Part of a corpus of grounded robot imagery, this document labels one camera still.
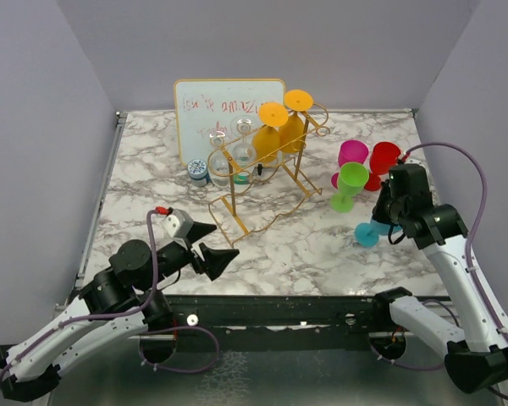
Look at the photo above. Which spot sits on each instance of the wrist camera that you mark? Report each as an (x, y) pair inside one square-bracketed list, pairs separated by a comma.
[(408, 182), (173, 224)]

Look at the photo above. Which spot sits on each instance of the clear wine glass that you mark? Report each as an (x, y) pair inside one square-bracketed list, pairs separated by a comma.
[(218, 162), (242, 150)]

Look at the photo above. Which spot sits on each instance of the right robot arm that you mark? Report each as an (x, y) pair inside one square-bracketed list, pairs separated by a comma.
[(475, 353)]

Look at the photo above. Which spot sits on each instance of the red wine glass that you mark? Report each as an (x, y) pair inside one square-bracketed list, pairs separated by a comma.
[(383, 157)]

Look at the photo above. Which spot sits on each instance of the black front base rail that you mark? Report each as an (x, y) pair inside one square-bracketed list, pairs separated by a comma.
[(274, 323)]

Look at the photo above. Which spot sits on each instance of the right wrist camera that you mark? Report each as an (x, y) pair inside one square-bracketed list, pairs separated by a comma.
[(408, 182)]

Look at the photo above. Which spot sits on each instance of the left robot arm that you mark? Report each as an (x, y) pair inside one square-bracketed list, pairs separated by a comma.
[(121, 301)]

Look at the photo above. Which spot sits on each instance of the pink wine glass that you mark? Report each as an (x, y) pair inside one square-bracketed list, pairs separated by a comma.
[(352, 151)]

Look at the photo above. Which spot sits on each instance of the yellow framed whiteboard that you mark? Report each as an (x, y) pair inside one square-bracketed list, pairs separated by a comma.
[(207, 108)]

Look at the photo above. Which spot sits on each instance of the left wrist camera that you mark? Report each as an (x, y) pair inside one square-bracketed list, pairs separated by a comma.
[(173, 224)]

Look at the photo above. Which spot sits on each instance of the rear orange wine glass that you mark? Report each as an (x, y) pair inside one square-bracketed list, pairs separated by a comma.
[(290, 134)]

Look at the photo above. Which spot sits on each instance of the gold wire glass rack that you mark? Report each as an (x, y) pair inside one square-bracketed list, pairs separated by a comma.
[(281, 190)]

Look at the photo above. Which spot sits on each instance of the rear clear wine glass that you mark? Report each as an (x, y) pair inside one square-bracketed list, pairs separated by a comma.
[(242, 150)]

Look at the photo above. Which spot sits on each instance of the blue white small can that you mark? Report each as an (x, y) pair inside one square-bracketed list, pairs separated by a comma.
[(198, 172)]

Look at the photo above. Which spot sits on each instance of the green wine glass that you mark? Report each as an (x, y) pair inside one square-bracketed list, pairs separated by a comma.
[(351, 180)]

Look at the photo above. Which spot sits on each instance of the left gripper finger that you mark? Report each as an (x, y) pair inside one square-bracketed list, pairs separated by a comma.
[(216, 261), (199, 230)]

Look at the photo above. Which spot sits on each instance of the teal wine glass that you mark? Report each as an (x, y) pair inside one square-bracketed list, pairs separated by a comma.
[(368, 234)]

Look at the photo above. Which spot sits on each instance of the front clear wine glass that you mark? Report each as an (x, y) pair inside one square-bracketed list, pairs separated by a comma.
[(218, 162)]

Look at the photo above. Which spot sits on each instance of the front orange wine glass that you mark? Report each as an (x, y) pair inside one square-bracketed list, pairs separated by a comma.
[(266, 141)]

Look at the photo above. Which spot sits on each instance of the orange wine glass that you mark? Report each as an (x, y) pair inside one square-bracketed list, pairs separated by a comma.
[(266, 141), (290, 134)]

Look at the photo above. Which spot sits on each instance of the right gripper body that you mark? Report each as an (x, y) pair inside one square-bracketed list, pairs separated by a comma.
[(388, 209)]

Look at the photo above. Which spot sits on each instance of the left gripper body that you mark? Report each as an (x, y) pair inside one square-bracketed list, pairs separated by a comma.
[(197, 260)]

